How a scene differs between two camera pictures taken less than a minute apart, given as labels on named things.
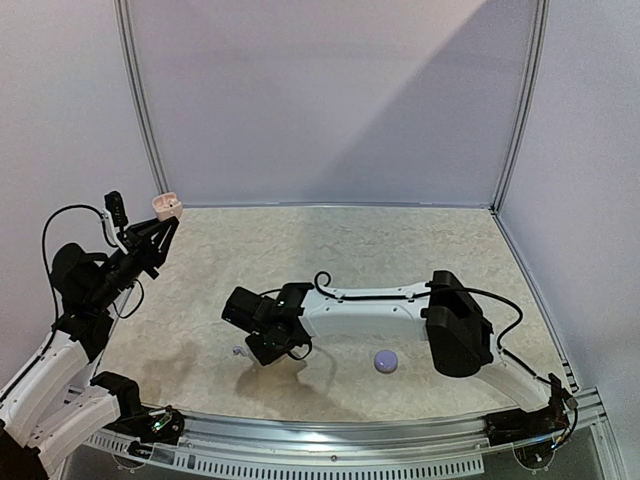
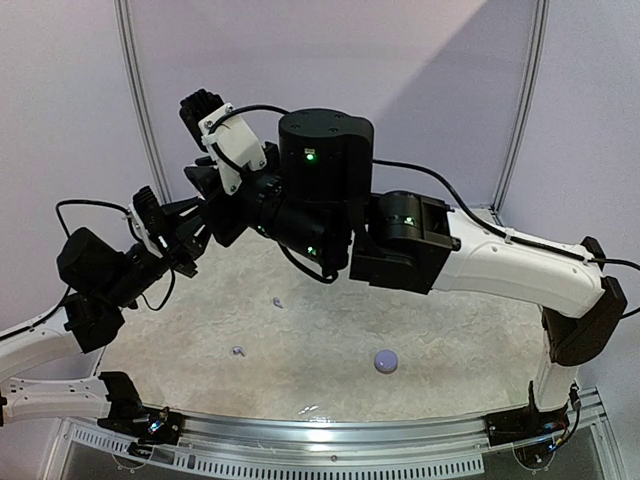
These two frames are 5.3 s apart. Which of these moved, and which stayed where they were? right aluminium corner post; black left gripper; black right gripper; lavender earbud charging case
Moved: black right gripper; black left gripper
Stayed: right aluminium corner post; lavender earbud charging case
